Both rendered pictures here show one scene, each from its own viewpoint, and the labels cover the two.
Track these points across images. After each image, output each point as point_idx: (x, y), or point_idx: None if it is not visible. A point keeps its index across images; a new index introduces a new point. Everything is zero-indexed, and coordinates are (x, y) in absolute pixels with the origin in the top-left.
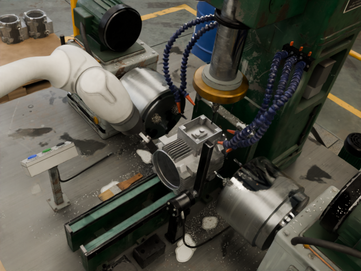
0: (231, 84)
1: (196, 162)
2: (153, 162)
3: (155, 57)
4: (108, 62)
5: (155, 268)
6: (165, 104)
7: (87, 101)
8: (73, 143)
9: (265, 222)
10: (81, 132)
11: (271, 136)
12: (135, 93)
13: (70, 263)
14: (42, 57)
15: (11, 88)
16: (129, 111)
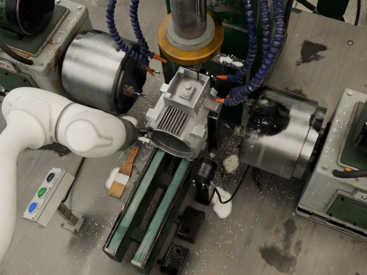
0: (206, 37)
1: (198, 123)
2: (151, 139)
3: (84, 12)
4: (39, 52)
5: (205, 236)
6: (130, 69)
7: (86, 156)
8: (64, 170)
9: (297, 159)
10: None
11: (259, 52)
12: (92, 75)
13: (124, 274)
14: (7, 133)
15: (16, 201)
16: (124, 133)
